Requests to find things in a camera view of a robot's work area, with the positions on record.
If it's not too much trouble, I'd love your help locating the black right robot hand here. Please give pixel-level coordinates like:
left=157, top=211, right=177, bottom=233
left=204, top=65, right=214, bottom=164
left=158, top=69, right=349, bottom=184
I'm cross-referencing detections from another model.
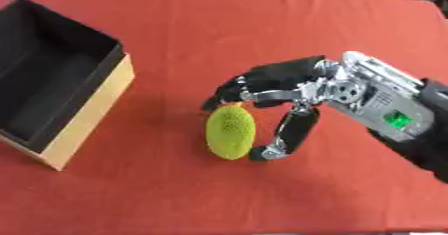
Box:
left=199, top=55, right=342, bottom=162

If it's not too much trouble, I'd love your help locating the green bumpy toy fruit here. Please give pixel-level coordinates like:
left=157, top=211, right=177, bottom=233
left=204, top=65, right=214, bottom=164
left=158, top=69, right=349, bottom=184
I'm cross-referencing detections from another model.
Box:
left=204, top=102, right=258, bottom=161

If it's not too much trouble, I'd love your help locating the tan box with black inside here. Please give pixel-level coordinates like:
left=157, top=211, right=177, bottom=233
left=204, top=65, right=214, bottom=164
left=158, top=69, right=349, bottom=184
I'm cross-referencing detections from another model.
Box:
left=0, top=0, right=137, bottom=172

